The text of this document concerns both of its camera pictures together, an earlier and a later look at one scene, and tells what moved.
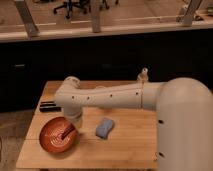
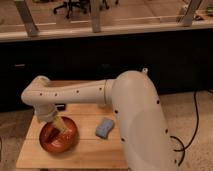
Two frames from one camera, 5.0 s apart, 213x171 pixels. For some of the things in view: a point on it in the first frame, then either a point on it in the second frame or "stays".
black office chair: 84,5 stays
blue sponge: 103,129 stays
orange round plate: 58,134 stays
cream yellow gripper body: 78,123 to 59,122
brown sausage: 67,131 to 54,133
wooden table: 108,138 stays
